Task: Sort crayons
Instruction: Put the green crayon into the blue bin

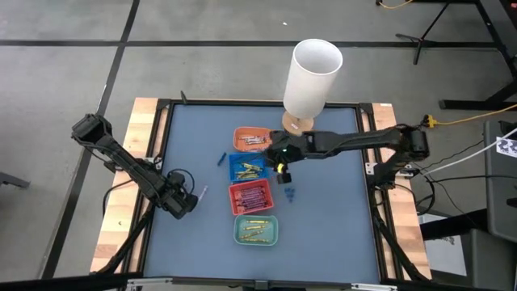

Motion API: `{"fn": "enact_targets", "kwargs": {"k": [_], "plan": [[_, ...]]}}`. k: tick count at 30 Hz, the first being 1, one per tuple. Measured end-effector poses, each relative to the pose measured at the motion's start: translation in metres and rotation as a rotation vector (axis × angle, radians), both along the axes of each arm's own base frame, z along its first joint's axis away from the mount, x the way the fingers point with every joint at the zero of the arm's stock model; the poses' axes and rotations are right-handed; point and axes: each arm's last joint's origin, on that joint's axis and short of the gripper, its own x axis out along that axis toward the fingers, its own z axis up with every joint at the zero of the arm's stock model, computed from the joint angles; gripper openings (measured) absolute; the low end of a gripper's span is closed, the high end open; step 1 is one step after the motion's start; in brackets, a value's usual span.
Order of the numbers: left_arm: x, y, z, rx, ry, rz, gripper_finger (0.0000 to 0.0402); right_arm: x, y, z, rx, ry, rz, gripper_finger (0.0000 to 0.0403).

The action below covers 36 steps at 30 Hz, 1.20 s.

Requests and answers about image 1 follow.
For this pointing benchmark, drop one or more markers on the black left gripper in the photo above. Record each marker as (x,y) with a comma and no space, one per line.
(173,200)

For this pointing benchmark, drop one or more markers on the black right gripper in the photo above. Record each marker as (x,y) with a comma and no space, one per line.
(288,147)

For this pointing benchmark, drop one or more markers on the green-yellow crayon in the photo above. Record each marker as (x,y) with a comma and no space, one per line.
(246,175)
(252,169)
(251,166)
(245,178)
(245,172)

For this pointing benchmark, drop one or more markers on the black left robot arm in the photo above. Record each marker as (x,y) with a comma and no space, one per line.
(121,157)

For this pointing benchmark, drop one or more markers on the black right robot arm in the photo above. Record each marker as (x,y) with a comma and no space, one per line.
(363,139)

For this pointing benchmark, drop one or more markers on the red plastic basket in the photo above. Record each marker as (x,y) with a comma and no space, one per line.
(232,186)

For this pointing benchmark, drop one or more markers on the orange plastic bin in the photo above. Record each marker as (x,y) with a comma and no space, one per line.
(242,147)

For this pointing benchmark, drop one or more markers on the teal plastic bin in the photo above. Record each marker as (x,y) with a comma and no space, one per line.
(240,220)

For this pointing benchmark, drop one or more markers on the blue crayon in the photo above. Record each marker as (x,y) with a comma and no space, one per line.
(221,158)

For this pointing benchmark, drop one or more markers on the blue plastic basket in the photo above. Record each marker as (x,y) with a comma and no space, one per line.
(233,159)

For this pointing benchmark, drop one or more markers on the white shade wooden base lamp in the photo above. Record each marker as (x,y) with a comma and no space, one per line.
(311,77)

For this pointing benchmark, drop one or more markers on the wooden table side board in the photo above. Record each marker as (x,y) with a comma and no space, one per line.
(408,226)
(117,226)

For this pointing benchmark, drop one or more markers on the small black antenna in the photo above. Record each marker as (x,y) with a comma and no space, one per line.
(183,97)

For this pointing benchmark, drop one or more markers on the black light stand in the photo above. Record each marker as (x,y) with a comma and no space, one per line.
(420,40)

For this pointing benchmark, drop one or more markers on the grey floor object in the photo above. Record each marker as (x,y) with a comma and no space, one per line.
(12,180)

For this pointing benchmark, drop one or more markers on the grey cabinet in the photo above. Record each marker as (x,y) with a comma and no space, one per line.
(501,190)

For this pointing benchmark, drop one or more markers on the black white fiducial tag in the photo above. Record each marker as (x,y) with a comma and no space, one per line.
(507,146)

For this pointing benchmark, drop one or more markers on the grey box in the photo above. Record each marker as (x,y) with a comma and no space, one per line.
(484,258)

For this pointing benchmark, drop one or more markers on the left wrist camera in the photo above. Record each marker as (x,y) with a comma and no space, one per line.
(177,178)

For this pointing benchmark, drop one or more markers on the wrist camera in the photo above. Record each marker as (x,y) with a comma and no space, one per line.
(177,178)
(284,177)

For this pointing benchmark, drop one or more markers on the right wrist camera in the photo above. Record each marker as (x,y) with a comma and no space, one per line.
(284,177)

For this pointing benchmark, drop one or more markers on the black table frame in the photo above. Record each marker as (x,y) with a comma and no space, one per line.
(242,102)

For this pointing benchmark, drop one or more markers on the silver aluminium rail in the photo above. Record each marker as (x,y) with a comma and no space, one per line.
(202,281)

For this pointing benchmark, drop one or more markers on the black desk leg frame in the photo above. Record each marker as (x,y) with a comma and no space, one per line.
(497,95)

